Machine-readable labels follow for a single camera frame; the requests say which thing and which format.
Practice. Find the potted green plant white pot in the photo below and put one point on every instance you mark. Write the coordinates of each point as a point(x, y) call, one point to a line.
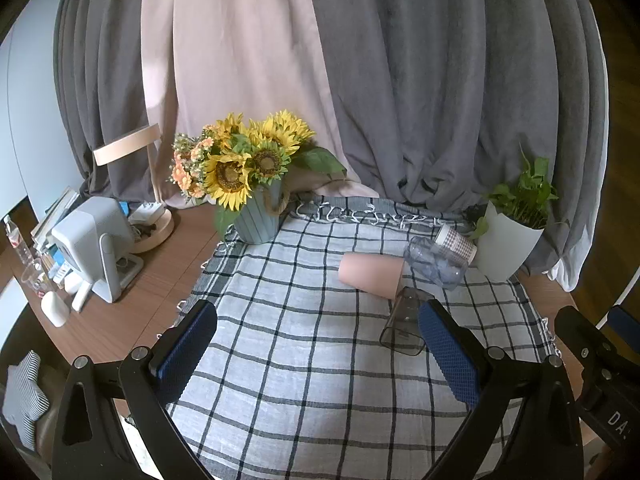
point(507, 247)

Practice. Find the blue-grey ribbed vase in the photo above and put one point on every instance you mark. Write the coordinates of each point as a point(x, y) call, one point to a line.
point(257, 215)

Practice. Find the black white checked tablecloth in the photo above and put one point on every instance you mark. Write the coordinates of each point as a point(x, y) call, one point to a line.
point(300, 340)

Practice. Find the clear drinking glass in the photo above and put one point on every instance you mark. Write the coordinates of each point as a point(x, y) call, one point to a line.
point(34, 276)

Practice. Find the grey curtain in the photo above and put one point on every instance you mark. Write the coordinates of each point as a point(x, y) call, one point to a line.
point(450, 85)
point(105, 60)

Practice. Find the pink curtain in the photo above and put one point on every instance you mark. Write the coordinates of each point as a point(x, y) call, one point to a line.
point(240, 60)

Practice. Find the clear bluish plastic cup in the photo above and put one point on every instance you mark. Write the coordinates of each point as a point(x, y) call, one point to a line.
point(435, 265)

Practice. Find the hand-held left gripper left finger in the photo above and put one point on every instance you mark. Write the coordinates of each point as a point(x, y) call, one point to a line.
point(186, 352)

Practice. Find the clear plastic bottle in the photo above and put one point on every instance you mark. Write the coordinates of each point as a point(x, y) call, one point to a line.
point(17, 240)

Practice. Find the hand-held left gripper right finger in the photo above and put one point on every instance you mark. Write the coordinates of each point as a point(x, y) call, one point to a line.
point(450, 355)

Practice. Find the white power strip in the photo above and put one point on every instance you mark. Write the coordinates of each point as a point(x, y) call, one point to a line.
point(146, 211)

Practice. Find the white projector on stand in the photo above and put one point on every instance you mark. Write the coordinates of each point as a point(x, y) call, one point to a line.
point(90, 240)

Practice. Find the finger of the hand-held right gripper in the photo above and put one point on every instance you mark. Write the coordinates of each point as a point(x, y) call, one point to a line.
point(626, 321)
point(582, 335)

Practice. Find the plaid patterned paper cup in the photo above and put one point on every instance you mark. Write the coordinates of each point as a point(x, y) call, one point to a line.
point(455, 241)

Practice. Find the sunflower bouquet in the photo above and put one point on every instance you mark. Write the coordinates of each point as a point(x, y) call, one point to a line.
point(235, 170)

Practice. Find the brown paper wrap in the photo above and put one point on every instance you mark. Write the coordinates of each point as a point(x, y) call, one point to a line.
point(312, 182)

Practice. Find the row of books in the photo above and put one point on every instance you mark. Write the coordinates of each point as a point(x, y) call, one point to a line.
point(52, 215)

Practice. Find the striped star cushion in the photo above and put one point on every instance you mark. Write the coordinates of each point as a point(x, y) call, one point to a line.
point(25, 400)

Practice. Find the pink cup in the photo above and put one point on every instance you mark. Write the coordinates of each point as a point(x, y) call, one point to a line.
point(370, 272)

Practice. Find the transparent grey cup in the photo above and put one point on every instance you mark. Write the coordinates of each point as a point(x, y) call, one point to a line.
point(402, 325)

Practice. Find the small white remote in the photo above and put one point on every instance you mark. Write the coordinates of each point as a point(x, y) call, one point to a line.
point(81, 297)

